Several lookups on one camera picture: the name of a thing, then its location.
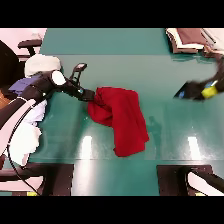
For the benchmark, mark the brown folded garment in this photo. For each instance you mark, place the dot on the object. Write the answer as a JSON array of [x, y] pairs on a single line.
[[190, 36]]

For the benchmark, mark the pale lilac garment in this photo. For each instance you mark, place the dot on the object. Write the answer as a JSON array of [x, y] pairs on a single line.
[[36, 113]]

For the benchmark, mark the white folded garment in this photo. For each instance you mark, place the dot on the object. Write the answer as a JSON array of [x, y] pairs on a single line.
[[215, 36]]

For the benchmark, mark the cream garment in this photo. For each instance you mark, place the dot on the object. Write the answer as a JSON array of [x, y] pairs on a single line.
[[41, 63]]

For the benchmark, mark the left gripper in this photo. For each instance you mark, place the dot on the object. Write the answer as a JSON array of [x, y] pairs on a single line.
[[88, 95]]

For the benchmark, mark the red garment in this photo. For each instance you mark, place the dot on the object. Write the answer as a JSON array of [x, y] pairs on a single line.
[[123, 120]]

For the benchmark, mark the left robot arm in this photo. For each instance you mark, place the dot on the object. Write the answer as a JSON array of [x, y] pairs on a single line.
[[40, 88]]

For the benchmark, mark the purple garment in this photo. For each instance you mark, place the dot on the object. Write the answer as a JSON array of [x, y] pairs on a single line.
[[20, 86]]

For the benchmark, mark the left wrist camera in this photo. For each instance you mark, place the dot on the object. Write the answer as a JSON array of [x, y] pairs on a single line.
[[80, 67]]

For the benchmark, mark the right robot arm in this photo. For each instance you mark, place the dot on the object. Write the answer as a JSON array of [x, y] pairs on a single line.
[[218, 83]]

